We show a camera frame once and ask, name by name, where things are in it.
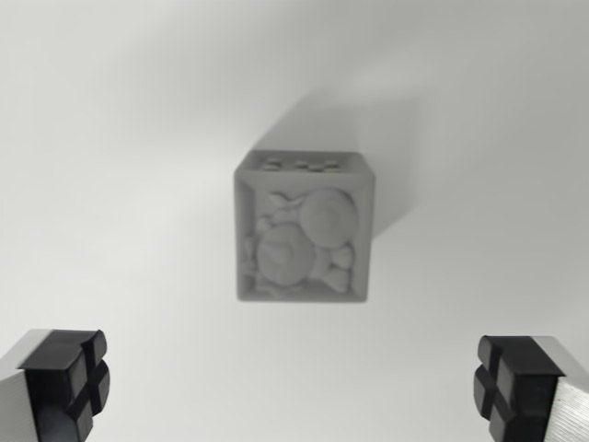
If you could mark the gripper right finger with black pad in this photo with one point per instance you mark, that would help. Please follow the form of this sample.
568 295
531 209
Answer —
524 382

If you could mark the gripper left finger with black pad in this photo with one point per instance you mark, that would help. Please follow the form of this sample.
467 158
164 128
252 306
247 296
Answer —
50 382

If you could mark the grey embossed cube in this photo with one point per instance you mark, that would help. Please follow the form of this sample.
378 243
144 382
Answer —
303 230

